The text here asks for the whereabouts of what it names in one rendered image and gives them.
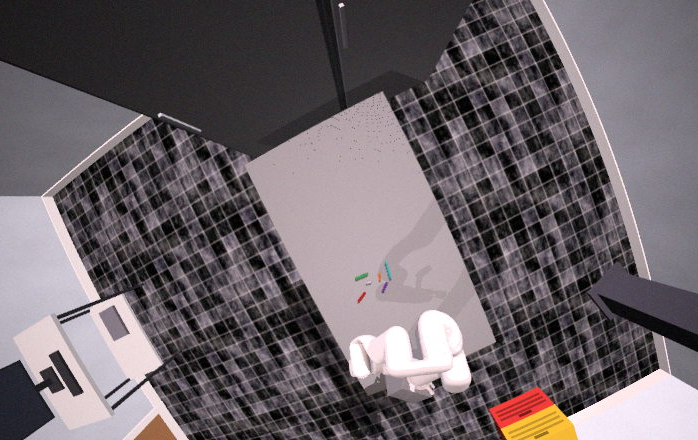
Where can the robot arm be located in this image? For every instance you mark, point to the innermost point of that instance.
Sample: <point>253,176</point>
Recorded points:
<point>437,356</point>

